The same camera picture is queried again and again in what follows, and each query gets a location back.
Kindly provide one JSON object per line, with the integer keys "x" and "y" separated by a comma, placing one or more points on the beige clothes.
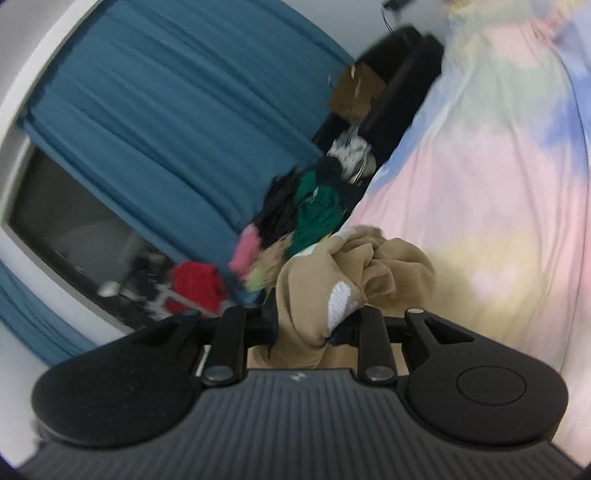
{"x": 268, "y": 265}

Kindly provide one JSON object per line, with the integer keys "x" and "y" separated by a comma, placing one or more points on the narrow blue curtain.
{"x": 27, "y": 314}

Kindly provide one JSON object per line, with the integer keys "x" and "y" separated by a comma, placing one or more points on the wide blue curtain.
{"x": 161, "y": 92}

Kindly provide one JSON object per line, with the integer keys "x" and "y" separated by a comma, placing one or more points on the black armchair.
{"x": 401, "y": 69}

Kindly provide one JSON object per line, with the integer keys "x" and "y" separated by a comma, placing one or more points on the brown paper bag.
{"x": 355, "y": 94}

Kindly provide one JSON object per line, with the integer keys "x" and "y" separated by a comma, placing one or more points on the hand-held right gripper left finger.
{"x": 235, "y": 323}

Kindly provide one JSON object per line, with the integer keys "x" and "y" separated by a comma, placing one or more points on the dark window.
{"x": 69, "y": 221}

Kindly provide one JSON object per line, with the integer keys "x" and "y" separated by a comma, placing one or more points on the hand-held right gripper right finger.
{"x": 369, "y": 327}

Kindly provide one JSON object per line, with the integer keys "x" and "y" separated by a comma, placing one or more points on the tan garment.
{"x": 397, "y": 267}

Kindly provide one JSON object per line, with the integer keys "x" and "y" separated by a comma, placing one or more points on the pink garment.
{"x": 244, "y": 251}

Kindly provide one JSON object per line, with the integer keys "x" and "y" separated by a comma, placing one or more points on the pastel bed sheet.
{"x": 485, "y": 184}

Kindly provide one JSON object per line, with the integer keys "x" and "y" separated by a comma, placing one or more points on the red garment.
{"x": 196, "y": 284}

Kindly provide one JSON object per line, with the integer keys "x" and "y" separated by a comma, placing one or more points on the garment steamer stand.
{"x": 157, "y": 295}

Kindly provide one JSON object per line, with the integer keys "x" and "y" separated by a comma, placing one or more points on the white patterned cloth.
{"x": 351, "y": 152}

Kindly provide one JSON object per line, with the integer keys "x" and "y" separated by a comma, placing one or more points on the black clothes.
{"x": 277, "y": 212}

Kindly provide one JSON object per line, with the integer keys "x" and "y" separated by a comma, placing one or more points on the black wall socket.
{"x": 395, "y": 3}

